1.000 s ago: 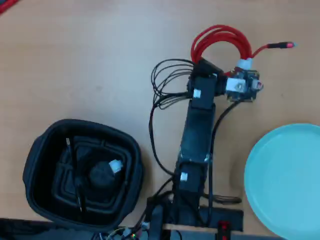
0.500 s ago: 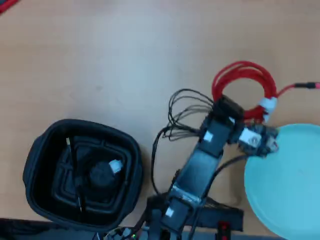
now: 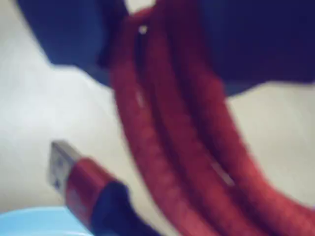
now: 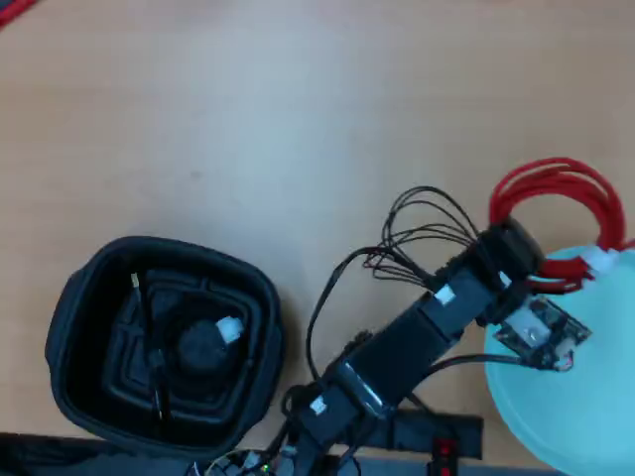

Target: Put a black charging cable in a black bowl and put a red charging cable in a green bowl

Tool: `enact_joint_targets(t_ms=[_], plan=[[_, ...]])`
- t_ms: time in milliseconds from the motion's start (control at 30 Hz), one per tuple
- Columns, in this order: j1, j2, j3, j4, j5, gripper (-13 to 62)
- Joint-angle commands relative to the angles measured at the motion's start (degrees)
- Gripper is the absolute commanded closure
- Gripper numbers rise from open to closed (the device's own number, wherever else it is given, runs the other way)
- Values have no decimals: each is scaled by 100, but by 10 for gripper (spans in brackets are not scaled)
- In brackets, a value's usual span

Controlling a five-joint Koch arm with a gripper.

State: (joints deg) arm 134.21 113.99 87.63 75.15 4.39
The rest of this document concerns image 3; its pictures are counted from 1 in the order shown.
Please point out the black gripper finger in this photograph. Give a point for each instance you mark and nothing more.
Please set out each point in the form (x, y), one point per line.
(73, 34)
(258, 44)

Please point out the light blue plate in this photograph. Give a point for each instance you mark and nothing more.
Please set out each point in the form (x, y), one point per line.
(37, 221)

